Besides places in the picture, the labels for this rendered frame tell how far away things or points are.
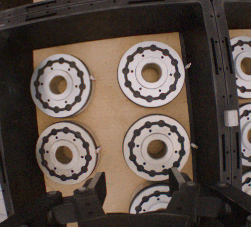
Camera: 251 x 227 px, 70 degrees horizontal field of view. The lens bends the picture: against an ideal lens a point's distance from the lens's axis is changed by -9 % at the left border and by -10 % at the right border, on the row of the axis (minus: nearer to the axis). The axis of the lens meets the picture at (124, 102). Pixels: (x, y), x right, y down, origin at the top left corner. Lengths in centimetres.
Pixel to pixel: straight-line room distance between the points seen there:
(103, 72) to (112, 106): 6
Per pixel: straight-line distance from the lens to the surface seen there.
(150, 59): 30
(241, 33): 40
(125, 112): 33
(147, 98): 30
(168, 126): 30
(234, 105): 25
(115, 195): 36
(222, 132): 25
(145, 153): 30
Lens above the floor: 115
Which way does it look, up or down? 86 degrees down
